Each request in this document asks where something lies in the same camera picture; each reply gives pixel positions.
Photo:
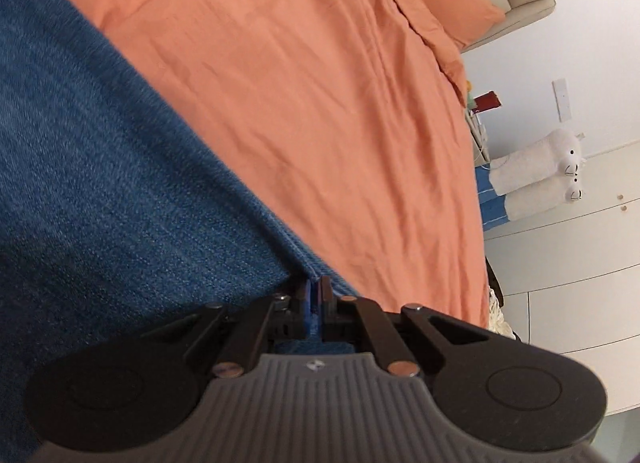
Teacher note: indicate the white cabinet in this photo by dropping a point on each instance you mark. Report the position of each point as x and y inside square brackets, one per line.
[575, 283]

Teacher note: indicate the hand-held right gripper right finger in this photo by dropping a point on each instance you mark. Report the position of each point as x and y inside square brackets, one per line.
[326, 303]

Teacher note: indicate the white wall switch plate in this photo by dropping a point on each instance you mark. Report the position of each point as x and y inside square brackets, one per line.
[562, 100]

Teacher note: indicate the blue white striped cloth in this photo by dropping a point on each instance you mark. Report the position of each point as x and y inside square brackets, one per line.
[487, 198]

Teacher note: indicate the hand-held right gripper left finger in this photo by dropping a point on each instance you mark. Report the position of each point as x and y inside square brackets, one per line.
[306, 305]

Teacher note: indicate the white plush toy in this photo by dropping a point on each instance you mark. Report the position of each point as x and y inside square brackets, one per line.
[535, 158]
[540, 198]

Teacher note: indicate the cream knitted cloth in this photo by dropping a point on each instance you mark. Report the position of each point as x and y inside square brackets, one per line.
[497, 315]

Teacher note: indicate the blue denim pants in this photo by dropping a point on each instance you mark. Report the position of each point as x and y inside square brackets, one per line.
[100, 193]

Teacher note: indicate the red box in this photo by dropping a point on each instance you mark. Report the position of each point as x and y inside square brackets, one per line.
[488, 101]

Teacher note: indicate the orange bed sheet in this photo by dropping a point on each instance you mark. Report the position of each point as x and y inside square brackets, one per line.
[310, 93]

